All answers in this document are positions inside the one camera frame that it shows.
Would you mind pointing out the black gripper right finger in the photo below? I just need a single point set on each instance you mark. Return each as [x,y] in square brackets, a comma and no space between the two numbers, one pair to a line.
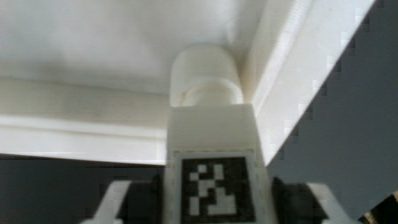
[305,204]

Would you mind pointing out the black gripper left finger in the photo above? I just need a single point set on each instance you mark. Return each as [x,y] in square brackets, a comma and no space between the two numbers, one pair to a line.
[130,204]

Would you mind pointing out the white table leg with tag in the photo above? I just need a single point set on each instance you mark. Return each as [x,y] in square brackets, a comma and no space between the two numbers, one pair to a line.
[215,181]

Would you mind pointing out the white square table top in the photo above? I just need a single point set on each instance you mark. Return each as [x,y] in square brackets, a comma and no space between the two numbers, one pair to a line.
[85,56]

